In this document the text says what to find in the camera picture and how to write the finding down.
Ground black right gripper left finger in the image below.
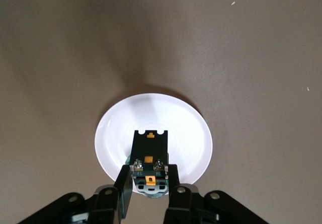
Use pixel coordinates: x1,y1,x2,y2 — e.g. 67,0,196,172
20,165,134,224

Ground brown table mat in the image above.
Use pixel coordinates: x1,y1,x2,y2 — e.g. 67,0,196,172
0,0,322,224

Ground black and orange switch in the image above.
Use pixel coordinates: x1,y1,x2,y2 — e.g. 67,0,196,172
129,130,170,199

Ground pale pink round plate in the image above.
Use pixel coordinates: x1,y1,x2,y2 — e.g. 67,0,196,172
94,92,213,195

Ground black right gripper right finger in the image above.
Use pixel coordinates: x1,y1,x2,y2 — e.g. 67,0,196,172
163,163,270,224

